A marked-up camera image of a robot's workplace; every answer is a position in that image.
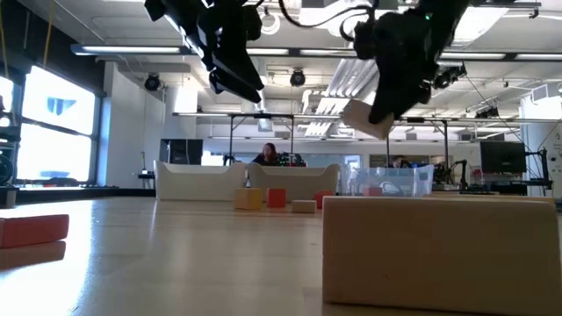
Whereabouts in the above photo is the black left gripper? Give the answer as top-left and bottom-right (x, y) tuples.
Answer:
(162, 0), (264, 104)

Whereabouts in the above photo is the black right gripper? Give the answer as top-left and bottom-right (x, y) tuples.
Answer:
(354, 8), (443, 126)

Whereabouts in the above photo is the yellow wooden cube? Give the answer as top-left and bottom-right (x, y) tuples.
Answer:
(233, 187), (264, 211)

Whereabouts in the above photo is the small natural wood block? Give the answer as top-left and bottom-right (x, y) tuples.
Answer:
(291, 199), (318, 214)

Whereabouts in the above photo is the large natural wood block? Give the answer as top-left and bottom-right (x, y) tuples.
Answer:
(321, 195), (562, 316)

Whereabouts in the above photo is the long red wooden block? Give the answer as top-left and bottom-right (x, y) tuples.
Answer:
(0, 213), (70, 250)

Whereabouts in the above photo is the clear plastic bin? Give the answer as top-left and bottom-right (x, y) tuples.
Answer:
(338, 164), (436, 198)

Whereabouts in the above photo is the black device with lights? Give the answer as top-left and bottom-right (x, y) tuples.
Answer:
(276, 152), (307, 169)

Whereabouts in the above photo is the white plastic bin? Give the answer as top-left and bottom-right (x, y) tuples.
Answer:
(153, 160), (248, 202)

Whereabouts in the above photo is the black computer monitor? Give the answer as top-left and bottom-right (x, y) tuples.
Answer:
(479, 140), (528, 175)

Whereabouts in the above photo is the beige plastic bin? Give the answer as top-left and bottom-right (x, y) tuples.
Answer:
(246, 162), (342, 204)

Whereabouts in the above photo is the red wooden cube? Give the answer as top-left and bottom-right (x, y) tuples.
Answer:
(266, 188), (288, 209)

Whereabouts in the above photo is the small black side table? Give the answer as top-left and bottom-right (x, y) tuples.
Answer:
(137, 151), (155, 192)

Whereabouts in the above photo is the large window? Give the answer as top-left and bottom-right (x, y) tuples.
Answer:
(0, 65), (104, 188)

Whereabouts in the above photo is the black equipment stack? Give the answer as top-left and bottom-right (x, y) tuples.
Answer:
(0, 94), (22, 210)

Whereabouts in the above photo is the black metal gantry frame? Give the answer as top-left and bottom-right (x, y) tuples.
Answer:
(385, 116), (450, 176)
(227, 112), (295, 167)

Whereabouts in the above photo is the black hanging camera rig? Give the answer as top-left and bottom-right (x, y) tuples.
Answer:
(432, 64), (468, 90)

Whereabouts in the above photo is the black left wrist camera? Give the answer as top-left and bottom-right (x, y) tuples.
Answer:
(239, 3), (263, 43)

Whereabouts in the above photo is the white cable coil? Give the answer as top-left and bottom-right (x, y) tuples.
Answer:
(258, 11), (282, 36)

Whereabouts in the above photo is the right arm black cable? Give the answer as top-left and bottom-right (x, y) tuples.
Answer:
(278, 0), (378, 43)

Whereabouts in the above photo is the overhead light rail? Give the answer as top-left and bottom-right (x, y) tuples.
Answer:
(69, 42), (562, 62)

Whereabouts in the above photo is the black aluminium table frame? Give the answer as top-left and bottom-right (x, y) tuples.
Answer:
(15, 183), (157, 198)

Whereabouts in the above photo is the yellow hanging cable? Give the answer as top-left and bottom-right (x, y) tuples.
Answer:
(42, 0), (56, 69)

